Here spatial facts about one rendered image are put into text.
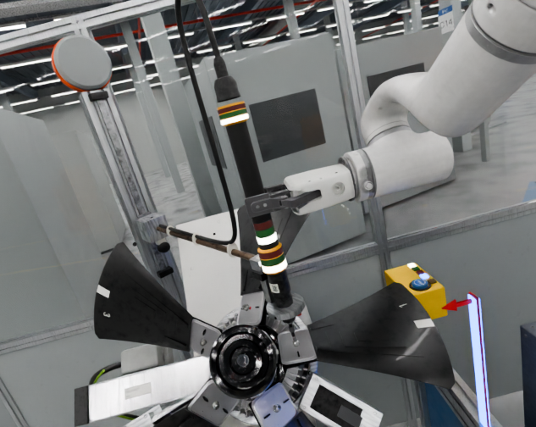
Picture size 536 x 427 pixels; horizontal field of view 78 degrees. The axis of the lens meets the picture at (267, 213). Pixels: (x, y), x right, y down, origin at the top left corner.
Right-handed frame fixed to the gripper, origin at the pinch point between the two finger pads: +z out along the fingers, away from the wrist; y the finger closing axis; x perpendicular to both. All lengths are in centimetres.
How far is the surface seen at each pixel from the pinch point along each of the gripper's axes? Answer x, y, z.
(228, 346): -23.3, -3.1, 11.5
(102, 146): 16, 54, 43
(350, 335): -28.8, -1.6, -10.2
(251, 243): -12.9, 16.6, 4.1
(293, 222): -8.8, 11.3, -5.8
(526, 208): -48, 70, -104
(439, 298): -43, 21, -39
